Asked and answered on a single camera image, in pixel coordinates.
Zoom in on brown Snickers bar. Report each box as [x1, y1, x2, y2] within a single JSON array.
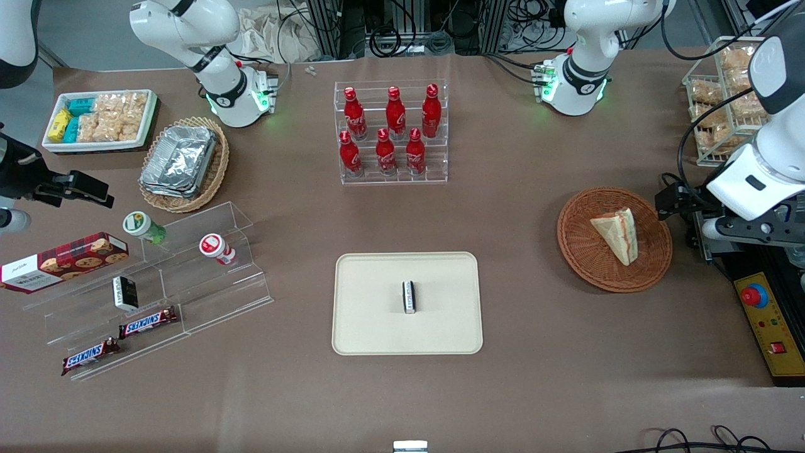
[[60, 337, 121, 377], [118, 306, 179, 341]]

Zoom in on green lidded cup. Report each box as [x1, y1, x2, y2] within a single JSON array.
[[122, 211, 168, 247]]

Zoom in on beige plastic tray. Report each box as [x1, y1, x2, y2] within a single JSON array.
[[331, 252, 484, 357]]

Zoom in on red cola bottle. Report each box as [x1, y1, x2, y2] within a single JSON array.
[[375, 128, 397, 176], [421, 83, 443, 140], [385, 86, 407, 141], [338, 130, 363, 177], [343, 87, 369, 141], [405, 127, 427, 176]]

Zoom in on yellow emergency stop box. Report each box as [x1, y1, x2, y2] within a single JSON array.
[[732, 271, 805, 386]]

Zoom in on clear acrylic bottle rack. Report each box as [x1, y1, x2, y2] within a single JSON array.
[[334, 79, 449, 186]]

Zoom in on clear rice cracker bag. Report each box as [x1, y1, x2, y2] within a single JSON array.
[[116, 111, 148, 141], [719, 47, 765, 71], [694, 107, 750, 155], [688, 78, 725, 105], [730, 70, 769, 121], [94, 92, 149, 119], [78, 112, 118, 143]]

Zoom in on red tartan cookie box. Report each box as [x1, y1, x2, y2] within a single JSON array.
[[0, 232, 130, 295]]

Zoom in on yellow snack packet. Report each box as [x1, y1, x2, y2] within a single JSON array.
[[48, 109, 72, 141]]

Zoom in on black aluminium frame post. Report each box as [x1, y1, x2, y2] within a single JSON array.
[[306, 0, 367, 61]]

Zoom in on clear acrylic stepped rack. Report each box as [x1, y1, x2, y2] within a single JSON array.
[[24, 201, 275, 383]]

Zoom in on oval wicker basket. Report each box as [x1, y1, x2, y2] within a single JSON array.
[[138, 116, 231, 214]]

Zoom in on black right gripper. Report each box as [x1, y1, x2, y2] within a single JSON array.
[[0, 131, 116, 210]]

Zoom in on white rectangular snack bin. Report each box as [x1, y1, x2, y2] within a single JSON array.
[[42, 89, 158, 154]]

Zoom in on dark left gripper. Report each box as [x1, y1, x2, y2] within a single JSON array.
[[655, 182, 805, 247]]

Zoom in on crumpled beige paper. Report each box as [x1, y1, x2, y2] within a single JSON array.
[[235, 5, 323, 64]]

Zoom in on black metal mounting frame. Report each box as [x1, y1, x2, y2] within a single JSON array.
[[692, 211, 805, 296]]

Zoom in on round brown wicker basket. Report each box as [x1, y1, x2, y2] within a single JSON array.
[[557, 186, 674, 294]]

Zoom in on white wire rack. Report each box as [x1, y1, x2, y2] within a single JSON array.
[[682, 35, 775, 168]]

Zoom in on black cable bundle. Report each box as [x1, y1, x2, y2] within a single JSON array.
[[368, 0, 567, 59]]

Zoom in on stacked aluminium foil trays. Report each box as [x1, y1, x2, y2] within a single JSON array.
[[139, 125, 218, 199]]

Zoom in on wrapped triangular sandwich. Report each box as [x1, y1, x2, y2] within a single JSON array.
[[589, 207, 640, 267]]

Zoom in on red lidded cup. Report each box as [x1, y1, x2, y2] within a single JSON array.
[[199, 233, 237, 266]]

